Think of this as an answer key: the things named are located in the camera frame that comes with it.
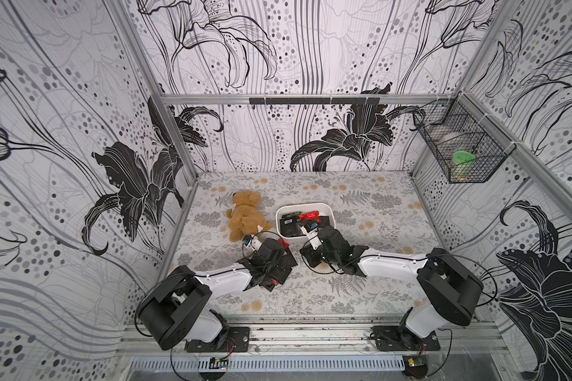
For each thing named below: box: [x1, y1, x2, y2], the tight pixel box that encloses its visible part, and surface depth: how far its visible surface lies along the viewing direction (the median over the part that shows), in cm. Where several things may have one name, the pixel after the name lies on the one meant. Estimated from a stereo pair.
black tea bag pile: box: [279, 211, 306, 237], surface depth 100 cm
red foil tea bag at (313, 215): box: [298, 210, 322, 224], surface depth 100 cm
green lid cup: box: [452, 150, 476, 165], surface depth 81 cm
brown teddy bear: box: [225, 190, 273, 243], surface depth 95 cm
